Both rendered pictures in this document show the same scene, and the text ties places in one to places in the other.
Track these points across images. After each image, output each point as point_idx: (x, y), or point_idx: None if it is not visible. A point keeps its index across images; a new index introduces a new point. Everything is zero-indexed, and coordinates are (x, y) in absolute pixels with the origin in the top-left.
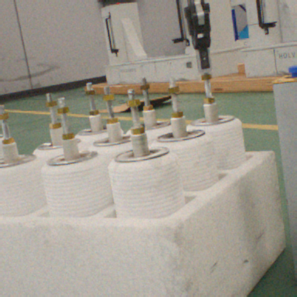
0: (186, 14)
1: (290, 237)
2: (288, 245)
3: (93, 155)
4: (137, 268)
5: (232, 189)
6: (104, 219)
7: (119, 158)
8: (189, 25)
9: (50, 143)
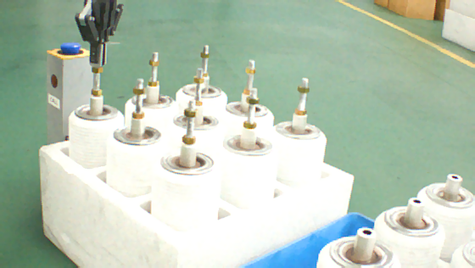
0: (116, 7)
1: (24, 242)
2: (40, 235)
3: (231, 103)
4: None
5: None
6: None
7: (220, 90)
8: (113, 18)
9: (256, 150)
